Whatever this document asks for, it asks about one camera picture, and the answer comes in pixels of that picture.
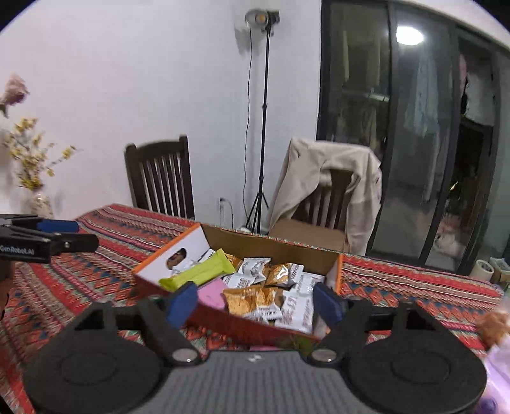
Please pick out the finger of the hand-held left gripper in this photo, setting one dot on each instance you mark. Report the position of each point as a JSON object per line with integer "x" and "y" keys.
{"x": 57, "y": 226}
{"x": 77, "y": 243}

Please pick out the dark wooden chair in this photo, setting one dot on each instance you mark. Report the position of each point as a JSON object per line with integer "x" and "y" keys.
{"x": 159, "y": 179}

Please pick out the white wall socket with plug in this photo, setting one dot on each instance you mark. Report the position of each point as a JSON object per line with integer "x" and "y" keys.
{"x": 223, "y": 204}

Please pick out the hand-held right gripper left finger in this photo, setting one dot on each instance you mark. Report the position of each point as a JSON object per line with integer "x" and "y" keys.
{"x": 183, "y": 299}

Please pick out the pink snack packet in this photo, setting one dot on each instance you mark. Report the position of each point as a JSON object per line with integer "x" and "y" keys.
{"x": 211, "y": 295}

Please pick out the small gold snack packet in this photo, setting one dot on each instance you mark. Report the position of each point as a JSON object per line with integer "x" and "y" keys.
{"x": 235, "y": 261}

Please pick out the studio light on tripod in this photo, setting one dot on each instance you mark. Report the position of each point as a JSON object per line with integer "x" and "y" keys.
{"x": 263, "y": 119}

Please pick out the black framed sliding glass door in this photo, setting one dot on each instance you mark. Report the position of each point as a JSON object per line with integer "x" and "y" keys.
{"x": 358, "y": 79}

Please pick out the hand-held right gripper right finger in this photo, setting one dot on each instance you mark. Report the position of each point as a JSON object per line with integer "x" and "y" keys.
{"x": 326, "y": 302}

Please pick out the yellow flowers in glass vase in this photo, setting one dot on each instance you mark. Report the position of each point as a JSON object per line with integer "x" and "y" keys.
{"x": 32, "y": 159}

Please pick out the red patterned tablecloth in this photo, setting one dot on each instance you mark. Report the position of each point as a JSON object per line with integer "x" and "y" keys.
{"x": 99, "y": 246}

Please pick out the gold snack packet white mark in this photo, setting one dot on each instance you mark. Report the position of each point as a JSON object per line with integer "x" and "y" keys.
{"x": 279, "y": 275}

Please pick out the hanging white shirt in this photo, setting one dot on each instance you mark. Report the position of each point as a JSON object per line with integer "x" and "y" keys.
{"x": 480, "y": 99}

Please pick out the wooden chair under jacket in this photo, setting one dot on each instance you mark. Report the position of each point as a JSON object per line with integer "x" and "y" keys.
{"x": 318, "y": 207}

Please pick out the orange white cardboard box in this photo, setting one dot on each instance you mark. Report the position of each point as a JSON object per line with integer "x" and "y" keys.
{"x": 279, "y": 246}

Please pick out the chair with beige jacket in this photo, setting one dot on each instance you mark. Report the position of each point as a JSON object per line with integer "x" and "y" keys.
{"x": 358, "y": 191}

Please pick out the long green snack packet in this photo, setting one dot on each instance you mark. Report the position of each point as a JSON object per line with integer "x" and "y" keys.
{"x": 199, "y": 270}

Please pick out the large gold snack packet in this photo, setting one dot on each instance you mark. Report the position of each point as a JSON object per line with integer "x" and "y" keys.
{"x": 249, "y": 300}

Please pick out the white tape roll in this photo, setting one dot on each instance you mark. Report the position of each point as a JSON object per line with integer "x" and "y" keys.
{"x": 482, "y": 270}

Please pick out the pink artificial flower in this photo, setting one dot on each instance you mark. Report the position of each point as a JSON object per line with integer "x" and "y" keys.
{"x": 15, "y": 90}

